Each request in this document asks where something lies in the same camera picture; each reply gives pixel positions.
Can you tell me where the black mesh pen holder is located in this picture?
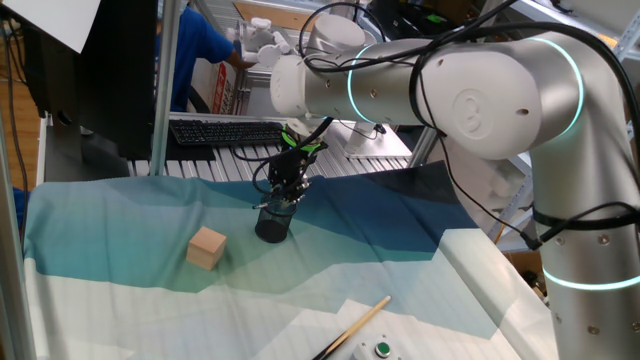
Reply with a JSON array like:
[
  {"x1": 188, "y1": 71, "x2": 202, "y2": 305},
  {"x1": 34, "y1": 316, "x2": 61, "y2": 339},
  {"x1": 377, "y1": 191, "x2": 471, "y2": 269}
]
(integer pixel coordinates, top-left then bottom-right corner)
[{"x1": 254, "y1": 191, "x2": 299, "y2": 245}]

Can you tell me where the wooden black cue stick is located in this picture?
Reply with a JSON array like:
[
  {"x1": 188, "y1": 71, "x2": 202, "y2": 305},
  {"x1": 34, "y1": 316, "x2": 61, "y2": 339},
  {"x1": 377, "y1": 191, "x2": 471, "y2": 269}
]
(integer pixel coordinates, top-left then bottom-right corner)
[{"x1": 310, "y1": 294, "x2": 393, "y2": 360}]

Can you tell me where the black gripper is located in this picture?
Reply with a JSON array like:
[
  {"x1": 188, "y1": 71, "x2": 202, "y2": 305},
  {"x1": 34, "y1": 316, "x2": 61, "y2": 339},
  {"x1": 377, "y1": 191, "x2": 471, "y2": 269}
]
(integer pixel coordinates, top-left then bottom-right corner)
[{"x1": 267, "y1": 147, "x2": 317, "y2": 208}]

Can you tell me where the blue green white tablecloth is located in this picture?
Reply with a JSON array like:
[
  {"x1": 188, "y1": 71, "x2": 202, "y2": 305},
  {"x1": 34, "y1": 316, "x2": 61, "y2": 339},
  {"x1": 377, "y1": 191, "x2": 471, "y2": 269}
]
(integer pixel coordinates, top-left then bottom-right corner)
[{"x1": 22, "y1": 159, "x2": 561, "y2": 360}]

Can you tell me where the black keyboard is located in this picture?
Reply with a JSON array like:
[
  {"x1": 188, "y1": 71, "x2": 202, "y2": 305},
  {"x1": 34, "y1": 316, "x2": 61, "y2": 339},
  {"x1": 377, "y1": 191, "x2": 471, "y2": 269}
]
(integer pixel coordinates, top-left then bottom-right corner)
[{"x1": 168, "y1": 118, "x2": 285, "y2": 148}]

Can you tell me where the black office chair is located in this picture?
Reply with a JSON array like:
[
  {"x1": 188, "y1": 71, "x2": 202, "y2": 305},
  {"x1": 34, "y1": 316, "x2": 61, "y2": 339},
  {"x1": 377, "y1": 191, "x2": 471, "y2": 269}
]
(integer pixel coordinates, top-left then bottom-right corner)
[{"x1": 172, "y1": 79, "x2": 210, "y2": 114}]

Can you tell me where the black computer monitor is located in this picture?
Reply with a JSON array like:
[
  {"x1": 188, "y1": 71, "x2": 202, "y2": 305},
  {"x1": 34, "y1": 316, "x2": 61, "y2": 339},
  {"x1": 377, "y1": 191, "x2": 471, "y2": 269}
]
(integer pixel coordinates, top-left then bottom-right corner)
[{"x1": 22, "y1": 0, "x2": 160, "y2": 162}]

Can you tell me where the black desk mat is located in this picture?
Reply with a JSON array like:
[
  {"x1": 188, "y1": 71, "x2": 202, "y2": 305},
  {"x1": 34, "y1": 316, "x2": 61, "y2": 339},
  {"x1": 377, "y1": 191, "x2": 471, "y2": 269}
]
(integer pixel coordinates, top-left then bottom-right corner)
[{"x1": 164, "y1": 127, "x2": 217, "y2": 162}]

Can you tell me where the brown wooden board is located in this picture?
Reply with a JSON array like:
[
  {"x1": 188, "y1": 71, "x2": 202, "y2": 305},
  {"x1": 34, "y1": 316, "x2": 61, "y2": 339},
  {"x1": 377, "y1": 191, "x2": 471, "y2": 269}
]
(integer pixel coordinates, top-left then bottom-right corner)
[{"x1": 233, "y1": 1, "x2": 321, "y2": 31}]

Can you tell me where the green wrist flange ring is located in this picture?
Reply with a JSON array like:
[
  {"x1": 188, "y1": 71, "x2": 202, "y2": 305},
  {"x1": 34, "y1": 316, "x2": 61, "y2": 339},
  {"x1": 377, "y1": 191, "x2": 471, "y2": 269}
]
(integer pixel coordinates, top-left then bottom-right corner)
[{"x1": 280, "y1": 127, "x2": 322, "y2": 154}]

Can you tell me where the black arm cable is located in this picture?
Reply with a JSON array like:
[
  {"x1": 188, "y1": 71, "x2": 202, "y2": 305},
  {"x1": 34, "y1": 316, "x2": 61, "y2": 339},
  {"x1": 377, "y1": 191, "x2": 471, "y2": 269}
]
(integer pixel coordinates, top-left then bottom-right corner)
[{"x1": 232, "y1": 0, "x2": 640, "y2": 251}]

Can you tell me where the white paper sheet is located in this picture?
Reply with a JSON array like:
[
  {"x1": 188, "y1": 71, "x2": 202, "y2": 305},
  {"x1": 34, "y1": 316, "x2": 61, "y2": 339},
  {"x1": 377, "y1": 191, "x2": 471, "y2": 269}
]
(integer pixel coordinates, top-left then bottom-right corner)
[{"x1": 2, "y1": 0, "x2": 102, "y2": 54}]

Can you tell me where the white foam packing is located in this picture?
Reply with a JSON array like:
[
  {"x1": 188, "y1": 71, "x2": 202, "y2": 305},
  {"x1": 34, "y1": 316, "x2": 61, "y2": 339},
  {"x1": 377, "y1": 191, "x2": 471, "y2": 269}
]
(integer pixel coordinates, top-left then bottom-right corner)
[{"x1": 439, "y1": 137, "x2": 534, "y2": 236}]

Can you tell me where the white carton red print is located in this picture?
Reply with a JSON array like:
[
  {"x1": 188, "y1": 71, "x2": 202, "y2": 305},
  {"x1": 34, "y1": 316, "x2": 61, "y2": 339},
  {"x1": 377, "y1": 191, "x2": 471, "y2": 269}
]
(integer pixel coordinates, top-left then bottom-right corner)
[{"x1": 192, "y1": 57, "x2": 239, "y2": 115}]

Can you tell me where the blue fabric bundle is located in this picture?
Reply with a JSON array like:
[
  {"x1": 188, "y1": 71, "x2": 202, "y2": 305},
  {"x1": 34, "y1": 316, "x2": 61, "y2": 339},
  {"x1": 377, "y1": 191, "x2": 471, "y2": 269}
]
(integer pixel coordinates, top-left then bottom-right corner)
[{"x1": 12, "y1": 187, "x2": 30, "y2": 232}]

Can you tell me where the black silver pen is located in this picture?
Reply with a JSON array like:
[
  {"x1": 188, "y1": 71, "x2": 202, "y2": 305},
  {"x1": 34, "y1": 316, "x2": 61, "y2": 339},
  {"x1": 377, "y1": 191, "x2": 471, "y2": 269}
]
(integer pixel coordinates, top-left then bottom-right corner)
[{"x1": 251, "y1": 193, "x2": 306, "y2": 210}]

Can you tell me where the person's bare forearm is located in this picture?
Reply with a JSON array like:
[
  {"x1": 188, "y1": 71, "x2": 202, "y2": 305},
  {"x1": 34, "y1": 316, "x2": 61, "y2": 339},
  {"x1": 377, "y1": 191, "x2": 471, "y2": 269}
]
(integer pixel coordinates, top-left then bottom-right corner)
[{"x1": 224, "y1": 49, "x2": 256, "y2": 71}]

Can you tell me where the person in blue shirt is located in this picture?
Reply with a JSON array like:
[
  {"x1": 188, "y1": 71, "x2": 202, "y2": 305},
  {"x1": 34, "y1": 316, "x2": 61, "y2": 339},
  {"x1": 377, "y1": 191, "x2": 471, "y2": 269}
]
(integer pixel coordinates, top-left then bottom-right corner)
[{"x1": 155, "y1": 4, "x2": 236, "y2": 114}]

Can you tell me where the grey monitor stand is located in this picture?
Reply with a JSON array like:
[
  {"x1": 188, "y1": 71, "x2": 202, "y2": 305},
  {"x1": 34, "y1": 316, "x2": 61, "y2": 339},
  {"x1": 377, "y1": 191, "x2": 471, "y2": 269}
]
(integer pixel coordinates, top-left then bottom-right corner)
[{"x1": 43, "y1": 112, "x2": 132, "y2": 182}]

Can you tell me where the white box green button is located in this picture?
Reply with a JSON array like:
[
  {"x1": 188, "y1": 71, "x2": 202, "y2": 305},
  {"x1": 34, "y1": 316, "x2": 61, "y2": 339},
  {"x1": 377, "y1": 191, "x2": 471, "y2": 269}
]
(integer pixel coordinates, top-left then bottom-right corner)
[{"x1": 349, "y1": 333, "x2": 404, "y2": 360}]

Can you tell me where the aluminium frame post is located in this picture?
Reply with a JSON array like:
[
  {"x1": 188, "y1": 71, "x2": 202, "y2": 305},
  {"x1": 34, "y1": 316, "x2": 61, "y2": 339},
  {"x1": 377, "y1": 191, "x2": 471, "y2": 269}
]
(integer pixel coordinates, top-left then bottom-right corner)
[
  {"x1": 0, "y1": 114, "x2": 37, "y2": 360},
  {"x1": 149, "y1": 0, "x2": 182, "y2": 176}
]

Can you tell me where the brown cardboard box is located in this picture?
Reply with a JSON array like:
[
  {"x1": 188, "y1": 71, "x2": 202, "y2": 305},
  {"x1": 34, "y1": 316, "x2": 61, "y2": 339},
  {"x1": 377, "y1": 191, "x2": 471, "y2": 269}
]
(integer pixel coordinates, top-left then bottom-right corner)
[{"x1": 502, "y1": 249, "x2": 549, "y2": 301}]

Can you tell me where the light wooden cube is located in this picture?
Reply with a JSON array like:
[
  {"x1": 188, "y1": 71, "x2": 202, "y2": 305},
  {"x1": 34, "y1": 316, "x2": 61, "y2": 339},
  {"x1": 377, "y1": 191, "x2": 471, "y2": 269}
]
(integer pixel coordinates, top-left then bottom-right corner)
[{"x1": 185, "y1": 225, "x2": 228, "y2": 272}]

